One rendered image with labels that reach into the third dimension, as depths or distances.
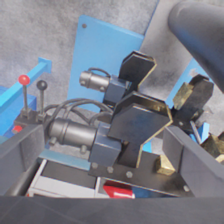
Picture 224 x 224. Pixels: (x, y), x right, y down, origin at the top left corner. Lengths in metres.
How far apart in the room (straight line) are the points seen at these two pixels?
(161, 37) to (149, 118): 0.86
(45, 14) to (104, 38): 0.53
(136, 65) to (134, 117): 0.47
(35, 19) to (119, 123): 1.27
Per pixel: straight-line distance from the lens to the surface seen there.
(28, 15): 1.65
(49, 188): 0.65
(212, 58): 0.56
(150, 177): 0.78
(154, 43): 1.31
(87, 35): 1.36
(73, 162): 0.70
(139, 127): 0.56
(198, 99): 1.13
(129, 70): 0.96
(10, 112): 1.82
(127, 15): 1.42
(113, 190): 0.71
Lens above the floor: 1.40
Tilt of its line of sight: 51 degrees down
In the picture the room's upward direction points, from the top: 170 degrees counter-clockwise
